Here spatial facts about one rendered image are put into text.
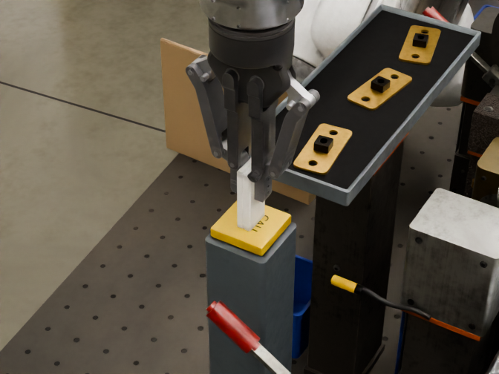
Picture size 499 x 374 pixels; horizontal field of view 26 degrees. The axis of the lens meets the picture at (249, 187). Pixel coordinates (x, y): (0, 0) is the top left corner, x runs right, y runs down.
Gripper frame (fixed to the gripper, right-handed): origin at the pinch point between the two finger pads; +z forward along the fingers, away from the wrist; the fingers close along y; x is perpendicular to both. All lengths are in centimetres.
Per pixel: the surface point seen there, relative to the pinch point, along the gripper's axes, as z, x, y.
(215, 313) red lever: 5.9, -10.7, 2.5
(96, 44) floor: 118, 167, -157
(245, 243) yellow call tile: 3.8, -2.9, 1.1
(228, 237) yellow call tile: 3.8, -2.9, -0.9
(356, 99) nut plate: 2.6, 23.5, -0.1
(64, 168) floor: 118, 109, -125
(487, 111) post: 8.9, 37.9, 11.1
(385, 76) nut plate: 2.6, 29.6, 0.8
